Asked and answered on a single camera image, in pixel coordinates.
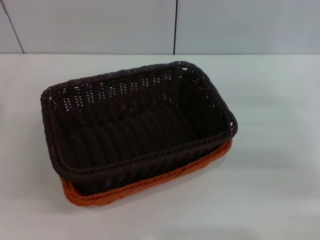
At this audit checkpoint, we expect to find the orange woven plastic basket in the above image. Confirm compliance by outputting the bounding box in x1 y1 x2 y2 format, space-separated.
60 138 235 208

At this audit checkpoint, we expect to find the dark brown woven plastic basket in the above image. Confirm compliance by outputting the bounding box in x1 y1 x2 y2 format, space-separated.
38 59 240 187

